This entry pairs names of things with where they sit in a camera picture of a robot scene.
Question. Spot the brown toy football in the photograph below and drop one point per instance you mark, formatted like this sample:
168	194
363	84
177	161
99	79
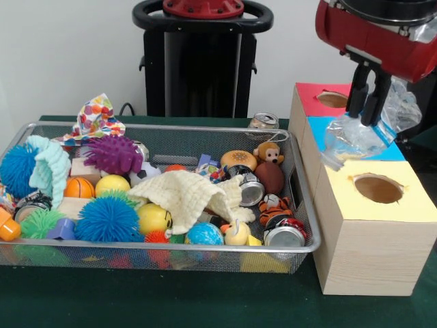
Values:
270	177

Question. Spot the wooden box with three holes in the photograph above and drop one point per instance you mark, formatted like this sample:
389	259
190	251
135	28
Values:
375	256

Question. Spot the colourful dotted cloth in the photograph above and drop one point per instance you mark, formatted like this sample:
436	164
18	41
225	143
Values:
95	119

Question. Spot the orange tiger plush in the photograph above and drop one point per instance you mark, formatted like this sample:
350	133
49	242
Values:
273	208

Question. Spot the dark green tablecloth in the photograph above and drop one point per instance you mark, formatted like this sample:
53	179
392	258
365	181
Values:
170	300
426	136

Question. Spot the silver soda can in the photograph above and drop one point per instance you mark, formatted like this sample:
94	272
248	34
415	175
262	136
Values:
263	120

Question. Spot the crushed clear plastic bottle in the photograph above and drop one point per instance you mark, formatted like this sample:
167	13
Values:
355	140

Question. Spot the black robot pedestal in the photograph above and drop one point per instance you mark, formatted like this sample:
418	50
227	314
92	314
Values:
205	68

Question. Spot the cream fluffy cloth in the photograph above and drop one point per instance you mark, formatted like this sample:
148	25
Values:
191	198

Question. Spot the light teal cloth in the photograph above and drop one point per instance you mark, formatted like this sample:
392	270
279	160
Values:
48	167

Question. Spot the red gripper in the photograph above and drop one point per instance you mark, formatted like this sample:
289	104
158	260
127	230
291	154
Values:
375	44

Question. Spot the purple spiky ball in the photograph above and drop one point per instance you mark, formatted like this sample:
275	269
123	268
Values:
111	153

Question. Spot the brown monkey plush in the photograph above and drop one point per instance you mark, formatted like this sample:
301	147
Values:
269	153

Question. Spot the toy hamburger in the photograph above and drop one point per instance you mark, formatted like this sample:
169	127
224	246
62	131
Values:
239	160

